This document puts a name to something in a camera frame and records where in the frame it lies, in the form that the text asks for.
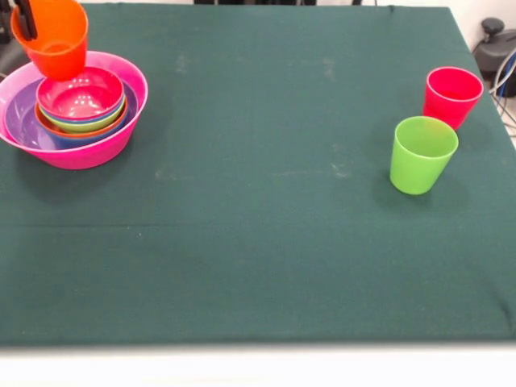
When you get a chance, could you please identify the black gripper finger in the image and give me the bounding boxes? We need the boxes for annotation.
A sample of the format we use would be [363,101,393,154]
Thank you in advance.
[14,0,31,41]
[23,0,39,40]

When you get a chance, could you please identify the orange cup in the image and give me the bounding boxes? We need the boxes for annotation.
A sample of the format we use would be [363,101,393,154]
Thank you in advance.
[10,0,89,81]

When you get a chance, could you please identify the small pinkish red bowl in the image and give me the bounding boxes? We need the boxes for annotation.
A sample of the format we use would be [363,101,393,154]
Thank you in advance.
[35,66,125,120]

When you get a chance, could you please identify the purple bowl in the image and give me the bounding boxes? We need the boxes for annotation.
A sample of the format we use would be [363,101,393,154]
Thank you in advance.
[2,76,139,152]

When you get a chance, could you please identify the green bowl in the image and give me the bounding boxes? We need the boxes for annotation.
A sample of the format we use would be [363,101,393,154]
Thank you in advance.
[39,96,127,134]

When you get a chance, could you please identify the dark blue bowl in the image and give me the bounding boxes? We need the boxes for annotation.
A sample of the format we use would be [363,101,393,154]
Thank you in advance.
[38,94,127,124]

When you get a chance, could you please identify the orange bowl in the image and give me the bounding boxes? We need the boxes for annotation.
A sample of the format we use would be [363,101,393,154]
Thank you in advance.
[34,96,129,139]

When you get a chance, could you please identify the large pink bowl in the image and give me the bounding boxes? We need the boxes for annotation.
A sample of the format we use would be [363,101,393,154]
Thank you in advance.
[0,50,149,171]

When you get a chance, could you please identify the green cup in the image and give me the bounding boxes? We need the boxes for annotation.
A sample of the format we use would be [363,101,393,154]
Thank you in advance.
[389,115,460,196]

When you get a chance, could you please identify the dark green tablecloth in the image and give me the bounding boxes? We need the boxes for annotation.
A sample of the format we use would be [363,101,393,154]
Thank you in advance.
[0,2,516,347]

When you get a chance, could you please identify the pinkish red cup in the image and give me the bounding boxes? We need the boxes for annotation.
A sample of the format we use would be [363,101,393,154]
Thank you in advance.
[422,66,485,131]

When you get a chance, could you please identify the tangle of cables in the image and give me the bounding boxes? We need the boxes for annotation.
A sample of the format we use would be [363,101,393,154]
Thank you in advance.
[489,50,516,140]

